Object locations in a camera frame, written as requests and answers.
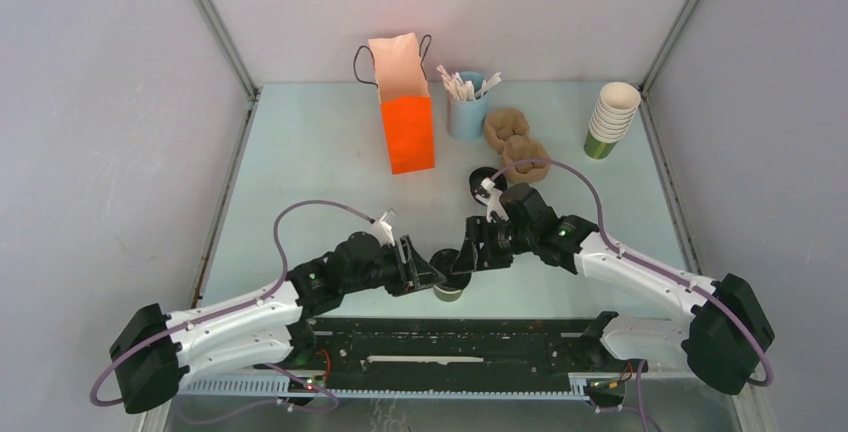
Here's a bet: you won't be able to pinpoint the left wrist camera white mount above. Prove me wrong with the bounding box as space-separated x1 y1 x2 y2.
369 209 397 246

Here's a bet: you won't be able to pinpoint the purple cable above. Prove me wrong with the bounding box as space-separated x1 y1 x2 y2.
89 199 379 410
490 158 776 389

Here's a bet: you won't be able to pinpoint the black coffee lid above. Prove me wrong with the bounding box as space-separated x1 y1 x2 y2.
429 248 471 293

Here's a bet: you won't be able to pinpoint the stack of paper cups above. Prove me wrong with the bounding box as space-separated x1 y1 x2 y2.
583 82 641 160

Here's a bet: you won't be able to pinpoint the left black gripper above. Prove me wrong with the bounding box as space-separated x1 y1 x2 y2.
342 235 445 297

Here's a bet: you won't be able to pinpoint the orange paper bag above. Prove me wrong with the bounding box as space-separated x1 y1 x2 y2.
352 33 435 175

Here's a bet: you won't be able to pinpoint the light blue holder cup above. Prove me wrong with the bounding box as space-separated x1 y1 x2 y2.
447 71 489 141

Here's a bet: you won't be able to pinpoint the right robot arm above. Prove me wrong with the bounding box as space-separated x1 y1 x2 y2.
444 180 775 395

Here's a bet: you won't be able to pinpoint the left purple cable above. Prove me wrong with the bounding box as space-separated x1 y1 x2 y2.
89 199 379 410

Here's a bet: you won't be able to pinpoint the green paper cup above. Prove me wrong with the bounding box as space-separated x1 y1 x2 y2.
433 285 464 303

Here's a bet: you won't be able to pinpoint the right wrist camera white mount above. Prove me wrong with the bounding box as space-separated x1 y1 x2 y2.
475 177 509 223

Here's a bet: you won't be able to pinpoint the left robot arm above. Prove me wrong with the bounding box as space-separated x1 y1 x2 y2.
110 232 446 414

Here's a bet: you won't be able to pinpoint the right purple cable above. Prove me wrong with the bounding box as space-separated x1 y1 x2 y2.
490 158 776 389

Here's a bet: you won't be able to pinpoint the stack of black lids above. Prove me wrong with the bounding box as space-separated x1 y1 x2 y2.
469 167 509 206

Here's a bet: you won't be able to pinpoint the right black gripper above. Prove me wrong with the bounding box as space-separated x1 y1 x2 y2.
450 216 535 275

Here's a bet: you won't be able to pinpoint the brown pulp cup carrier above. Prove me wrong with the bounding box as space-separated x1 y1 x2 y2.
483 108 550 184

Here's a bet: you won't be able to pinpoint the white stir stick packets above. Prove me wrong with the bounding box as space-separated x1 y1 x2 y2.
436 65 502 102

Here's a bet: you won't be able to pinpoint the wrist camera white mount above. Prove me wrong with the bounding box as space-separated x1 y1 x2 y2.
475 177 509 223
369 209 397 246

